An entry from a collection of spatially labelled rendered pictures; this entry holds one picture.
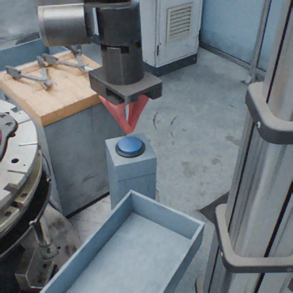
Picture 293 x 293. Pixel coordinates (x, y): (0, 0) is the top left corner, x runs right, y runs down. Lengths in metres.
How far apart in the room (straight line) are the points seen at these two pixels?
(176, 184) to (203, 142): 0.42
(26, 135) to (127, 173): 0.17
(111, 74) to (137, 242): 0.23
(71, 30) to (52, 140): 0.27
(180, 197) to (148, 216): 1.44
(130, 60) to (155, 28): 2.30
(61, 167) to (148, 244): 0.31
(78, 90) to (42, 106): 0.08
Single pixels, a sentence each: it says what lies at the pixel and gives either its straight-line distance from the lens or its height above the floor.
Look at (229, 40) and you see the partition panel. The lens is 3.07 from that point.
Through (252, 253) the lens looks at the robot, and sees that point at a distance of 0.60.
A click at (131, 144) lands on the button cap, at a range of 0.58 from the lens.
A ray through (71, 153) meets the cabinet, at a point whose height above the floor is 0.95.
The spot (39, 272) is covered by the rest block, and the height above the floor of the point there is 0.84.
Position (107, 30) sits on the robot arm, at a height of 1.24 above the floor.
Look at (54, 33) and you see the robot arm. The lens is 0.48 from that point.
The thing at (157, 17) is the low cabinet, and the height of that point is 0.50.
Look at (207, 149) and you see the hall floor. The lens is 2.24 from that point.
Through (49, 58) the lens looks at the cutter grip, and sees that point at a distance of 0.77.
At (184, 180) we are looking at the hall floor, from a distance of 2.02.
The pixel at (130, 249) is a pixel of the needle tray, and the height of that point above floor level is 1.02.
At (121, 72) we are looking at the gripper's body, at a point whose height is 1.19.
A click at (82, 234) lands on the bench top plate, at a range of 0.80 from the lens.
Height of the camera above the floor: 1.41
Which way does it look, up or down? 39 degrees down
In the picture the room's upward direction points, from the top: straight up
